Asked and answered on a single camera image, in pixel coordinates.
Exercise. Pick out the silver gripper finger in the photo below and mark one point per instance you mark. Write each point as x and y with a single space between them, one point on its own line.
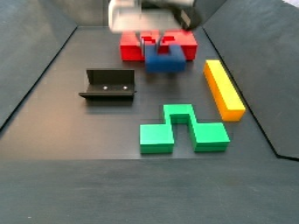
159 41
143 45

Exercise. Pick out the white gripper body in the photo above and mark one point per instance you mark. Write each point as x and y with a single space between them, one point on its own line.
145 15

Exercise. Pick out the blue U-shaped block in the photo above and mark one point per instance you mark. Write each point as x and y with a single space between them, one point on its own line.
165 63

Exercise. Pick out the red puzzle base board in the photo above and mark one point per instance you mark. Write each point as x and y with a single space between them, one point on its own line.
130 46

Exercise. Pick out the black angled fixture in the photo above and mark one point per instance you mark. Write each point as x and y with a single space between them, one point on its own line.
110 83

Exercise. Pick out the yellow long bar block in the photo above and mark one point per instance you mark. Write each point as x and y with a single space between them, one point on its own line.
226 96

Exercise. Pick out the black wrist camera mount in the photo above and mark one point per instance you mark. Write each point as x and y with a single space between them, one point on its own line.
188 17

